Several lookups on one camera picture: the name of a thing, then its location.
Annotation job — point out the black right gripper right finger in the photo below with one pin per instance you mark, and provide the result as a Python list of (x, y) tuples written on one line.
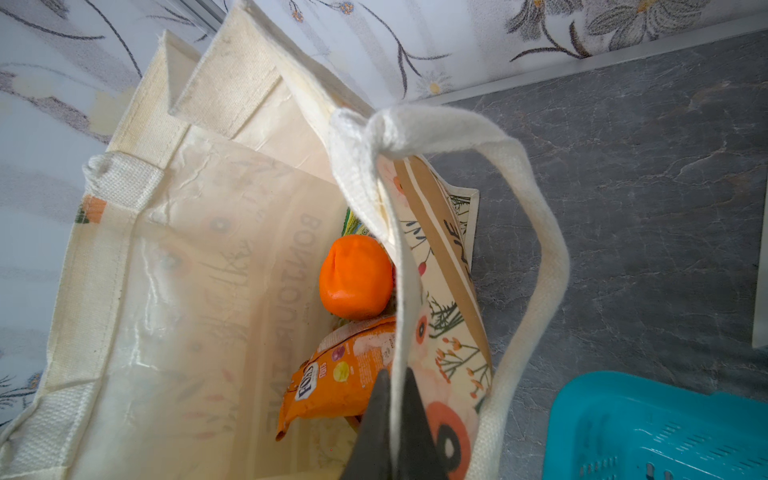
[(417, 454)]

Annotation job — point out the orange bell pepper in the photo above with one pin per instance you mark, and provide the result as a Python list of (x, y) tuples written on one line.
[(356, 280)]

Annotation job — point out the orange candy bag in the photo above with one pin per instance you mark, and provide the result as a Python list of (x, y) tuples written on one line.
[(338, 379)]

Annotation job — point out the floral canvas tote bag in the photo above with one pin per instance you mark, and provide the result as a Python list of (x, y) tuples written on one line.
[(189, 292)]

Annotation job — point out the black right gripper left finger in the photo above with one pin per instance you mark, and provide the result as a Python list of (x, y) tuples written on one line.
[(371, 458)]

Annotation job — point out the green lemon candy bag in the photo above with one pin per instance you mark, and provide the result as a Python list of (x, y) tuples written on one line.
[(352, 225)]

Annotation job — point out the white wooden shelf rack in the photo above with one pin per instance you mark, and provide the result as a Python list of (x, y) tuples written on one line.
[(760, 321)]

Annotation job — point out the teal plastic basket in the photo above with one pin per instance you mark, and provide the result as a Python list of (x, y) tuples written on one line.
[(611, 425)]

